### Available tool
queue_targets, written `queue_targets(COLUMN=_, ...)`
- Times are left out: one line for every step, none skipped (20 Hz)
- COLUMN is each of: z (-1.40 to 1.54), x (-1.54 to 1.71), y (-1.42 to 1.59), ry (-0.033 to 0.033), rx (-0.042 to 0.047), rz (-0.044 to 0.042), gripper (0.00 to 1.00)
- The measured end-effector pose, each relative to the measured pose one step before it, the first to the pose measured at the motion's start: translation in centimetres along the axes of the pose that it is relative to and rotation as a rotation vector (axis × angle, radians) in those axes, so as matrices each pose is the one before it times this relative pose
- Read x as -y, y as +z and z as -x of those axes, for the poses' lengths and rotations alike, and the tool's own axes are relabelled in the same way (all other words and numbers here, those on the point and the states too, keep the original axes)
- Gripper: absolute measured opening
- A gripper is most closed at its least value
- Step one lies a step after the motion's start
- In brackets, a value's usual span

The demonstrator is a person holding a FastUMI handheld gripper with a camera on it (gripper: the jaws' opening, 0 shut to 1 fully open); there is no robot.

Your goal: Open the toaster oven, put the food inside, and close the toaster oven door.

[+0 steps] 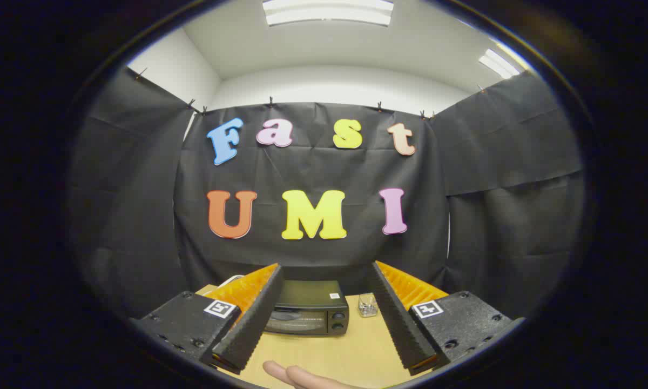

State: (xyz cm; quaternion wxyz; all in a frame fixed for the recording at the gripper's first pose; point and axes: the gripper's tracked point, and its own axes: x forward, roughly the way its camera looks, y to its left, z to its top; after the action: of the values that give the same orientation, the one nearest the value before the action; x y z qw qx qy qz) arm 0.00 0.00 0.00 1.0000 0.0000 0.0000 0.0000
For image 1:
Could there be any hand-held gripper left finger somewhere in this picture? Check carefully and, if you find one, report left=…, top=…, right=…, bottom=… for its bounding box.
left=130, top=263, right=285, bottom=375

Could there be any small ceiling light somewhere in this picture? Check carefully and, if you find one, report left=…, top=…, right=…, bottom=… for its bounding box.
left=478, top=49, right=521, bottom=80

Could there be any long ceiling light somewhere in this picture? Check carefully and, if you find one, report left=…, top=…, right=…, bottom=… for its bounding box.
left=262, top=0, right=395, bottom=27

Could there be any black toaster oven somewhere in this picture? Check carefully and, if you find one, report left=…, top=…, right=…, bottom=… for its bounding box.
left=265, top=280, right=350, bottom=337

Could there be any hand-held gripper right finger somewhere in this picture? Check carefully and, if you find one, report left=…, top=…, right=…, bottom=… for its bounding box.
left=368, top=260, right=524, bottom=377

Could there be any wire mesh basket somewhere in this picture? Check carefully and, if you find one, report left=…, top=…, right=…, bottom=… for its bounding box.
left=358, top=293, right=379, bottom=318

